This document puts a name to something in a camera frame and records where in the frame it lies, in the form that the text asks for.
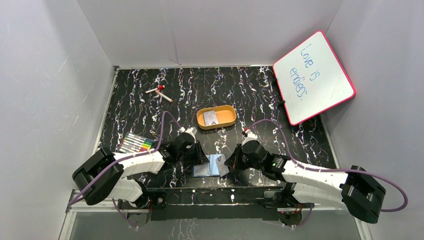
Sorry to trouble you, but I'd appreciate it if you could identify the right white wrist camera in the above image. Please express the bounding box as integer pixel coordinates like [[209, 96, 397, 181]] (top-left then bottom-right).
[[242, 129, 258, 145]]

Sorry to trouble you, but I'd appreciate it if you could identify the orange oval tray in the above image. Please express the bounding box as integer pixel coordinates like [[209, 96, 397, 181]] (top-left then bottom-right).
[[196, 105, 237, 130]]

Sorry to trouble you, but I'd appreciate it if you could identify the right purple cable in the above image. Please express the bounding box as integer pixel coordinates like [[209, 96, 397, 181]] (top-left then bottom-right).
[[241, 118, 409, 213]]

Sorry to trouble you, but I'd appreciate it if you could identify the red capped marker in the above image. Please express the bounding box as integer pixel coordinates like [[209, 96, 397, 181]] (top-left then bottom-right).
[[145, 85, 165, 94]]

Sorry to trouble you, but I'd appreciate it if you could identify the white marker pen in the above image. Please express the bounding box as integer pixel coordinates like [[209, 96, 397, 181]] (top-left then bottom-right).
[[155, 90, 174, 103]]

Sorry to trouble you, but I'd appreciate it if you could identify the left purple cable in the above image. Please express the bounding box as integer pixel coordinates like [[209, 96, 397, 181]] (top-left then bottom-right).
[[67, 110, 186, 209]]

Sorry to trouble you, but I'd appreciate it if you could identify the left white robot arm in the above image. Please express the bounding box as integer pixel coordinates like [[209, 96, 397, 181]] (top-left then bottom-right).
[[72, 131, 209, 208]]

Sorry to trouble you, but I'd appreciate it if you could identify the pink framed whiteboard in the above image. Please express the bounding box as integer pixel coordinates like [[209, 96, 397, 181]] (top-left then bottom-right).
[[272, 30, 356, 126]]

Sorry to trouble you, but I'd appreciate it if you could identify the grey credit card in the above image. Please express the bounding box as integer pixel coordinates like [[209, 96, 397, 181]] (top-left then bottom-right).
[[203, 110, 219, 126], [215, 154, 230, 177]]

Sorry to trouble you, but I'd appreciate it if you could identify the colourful marker pen set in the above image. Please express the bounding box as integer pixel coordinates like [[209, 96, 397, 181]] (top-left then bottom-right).
[[118, 132, 154, 153]]

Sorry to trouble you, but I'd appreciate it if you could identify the purple cable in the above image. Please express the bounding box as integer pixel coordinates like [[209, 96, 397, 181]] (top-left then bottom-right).
[[67, 110, 186, 209], [241, 118, 409, 213]]

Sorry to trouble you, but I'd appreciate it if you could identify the navy blue card holder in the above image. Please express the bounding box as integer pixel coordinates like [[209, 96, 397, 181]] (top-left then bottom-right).
[[192, 154, 222, 178]]

